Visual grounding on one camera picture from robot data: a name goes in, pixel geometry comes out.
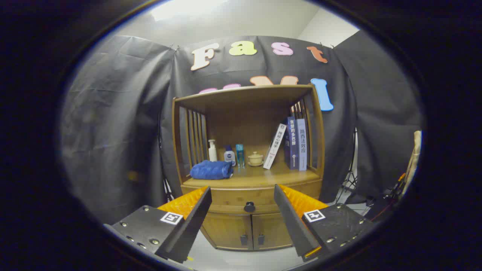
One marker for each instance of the dark equipment with orange parts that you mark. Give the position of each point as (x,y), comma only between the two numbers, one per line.
(384,205)

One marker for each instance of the white bottle with blue cap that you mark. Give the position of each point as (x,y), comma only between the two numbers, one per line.
(229,157)

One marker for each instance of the wooden cabinet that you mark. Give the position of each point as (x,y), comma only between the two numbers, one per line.
(244,113)

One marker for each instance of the blue glass bottle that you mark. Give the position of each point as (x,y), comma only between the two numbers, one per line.
(240,155)

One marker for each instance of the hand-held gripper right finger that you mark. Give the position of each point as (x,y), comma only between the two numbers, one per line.
(290,218)

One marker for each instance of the dark blue book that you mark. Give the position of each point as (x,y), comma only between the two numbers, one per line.
(290,143)

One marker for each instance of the black light stand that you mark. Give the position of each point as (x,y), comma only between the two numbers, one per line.
(352,180)

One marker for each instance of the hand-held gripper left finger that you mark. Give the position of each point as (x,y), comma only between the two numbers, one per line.
(196,218)

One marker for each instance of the beige fabric object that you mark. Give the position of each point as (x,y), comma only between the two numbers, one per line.
(415,154)

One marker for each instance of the folded blue towel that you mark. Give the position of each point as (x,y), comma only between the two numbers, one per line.
(211,170)

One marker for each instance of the white book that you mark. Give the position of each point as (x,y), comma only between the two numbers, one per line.
(274,147)

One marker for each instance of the beige lidded teacup with saucer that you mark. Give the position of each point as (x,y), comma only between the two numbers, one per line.
(255,159)

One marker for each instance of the white pump bottle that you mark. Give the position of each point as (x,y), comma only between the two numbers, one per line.
(212,152)

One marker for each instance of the lavender book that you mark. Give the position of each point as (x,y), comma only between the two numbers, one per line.
(302,145)

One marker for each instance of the wooden cabinet door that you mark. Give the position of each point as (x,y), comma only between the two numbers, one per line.
(269,229)
(228,229)

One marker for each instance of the black backdrop cloth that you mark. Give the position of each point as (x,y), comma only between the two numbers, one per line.
(113,131)

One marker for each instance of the wooden countertop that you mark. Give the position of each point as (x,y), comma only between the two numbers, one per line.
(263,177)

